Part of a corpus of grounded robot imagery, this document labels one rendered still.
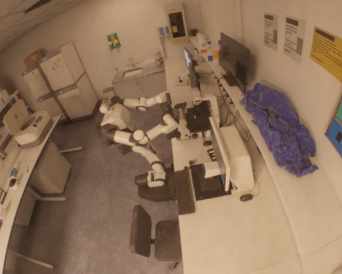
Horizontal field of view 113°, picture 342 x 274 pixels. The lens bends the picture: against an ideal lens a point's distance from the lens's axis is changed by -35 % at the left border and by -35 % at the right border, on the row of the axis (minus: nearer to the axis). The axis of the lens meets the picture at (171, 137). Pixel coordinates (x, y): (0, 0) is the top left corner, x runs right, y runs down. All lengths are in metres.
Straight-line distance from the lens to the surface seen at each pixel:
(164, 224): 1.75
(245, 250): 1.41
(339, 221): 1.15
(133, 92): 3.98
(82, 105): 4.35
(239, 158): 1.09
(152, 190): 2.30
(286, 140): 1.12
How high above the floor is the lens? 2.12
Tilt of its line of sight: 44 degrees down
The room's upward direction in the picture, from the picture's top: 15 degrees counter-clockwise
